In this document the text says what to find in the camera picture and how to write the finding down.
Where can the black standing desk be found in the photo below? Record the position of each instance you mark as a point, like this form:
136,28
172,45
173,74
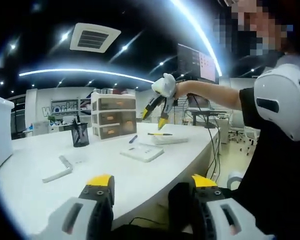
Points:
201,113

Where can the white desk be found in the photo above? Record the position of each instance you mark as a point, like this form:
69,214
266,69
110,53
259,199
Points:
102,180

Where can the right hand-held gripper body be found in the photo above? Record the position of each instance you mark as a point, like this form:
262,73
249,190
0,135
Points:
166,86

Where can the white mesh office chair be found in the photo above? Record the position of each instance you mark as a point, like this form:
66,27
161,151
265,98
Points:
242,125

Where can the person in black shirt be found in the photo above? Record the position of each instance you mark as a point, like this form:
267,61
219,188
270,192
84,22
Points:
277,187

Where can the white plastic drawer cabinet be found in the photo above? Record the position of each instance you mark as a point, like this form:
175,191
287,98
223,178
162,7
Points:
115,115

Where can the white chair base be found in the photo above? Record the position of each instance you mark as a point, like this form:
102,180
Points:
235,178

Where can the white spiral sticky note pad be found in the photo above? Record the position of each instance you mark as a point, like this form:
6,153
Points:
57,175

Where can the yellow pen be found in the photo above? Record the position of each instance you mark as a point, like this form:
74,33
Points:
160,134

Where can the long ceiling light strip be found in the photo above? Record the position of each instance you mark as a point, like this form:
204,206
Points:
202,35

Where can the black mesh pen holder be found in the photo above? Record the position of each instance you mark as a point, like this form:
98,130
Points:
80,136

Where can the dark blue pen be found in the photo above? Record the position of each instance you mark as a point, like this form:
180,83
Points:
133,139

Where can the curved ceiling light strip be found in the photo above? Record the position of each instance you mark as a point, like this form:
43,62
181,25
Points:
90,72

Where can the white box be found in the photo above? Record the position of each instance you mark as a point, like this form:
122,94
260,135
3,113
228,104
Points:
170,140

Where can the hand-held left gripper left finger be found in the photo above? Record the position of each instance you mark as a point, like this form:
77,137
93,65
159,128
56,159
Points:
100,200

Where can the ceiling air conditioner vent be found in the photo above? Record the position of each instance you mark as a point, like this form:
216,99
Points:
95,37

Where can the white chest-worn device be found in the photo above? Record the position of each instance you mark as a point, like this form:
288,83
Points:
280,100

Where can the hanging display screen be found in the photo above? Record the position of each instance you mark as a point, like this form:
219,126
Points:
195,62

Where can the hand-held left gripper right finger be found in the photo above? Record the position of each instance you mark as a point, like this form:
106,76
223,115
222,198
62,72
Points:
205,205

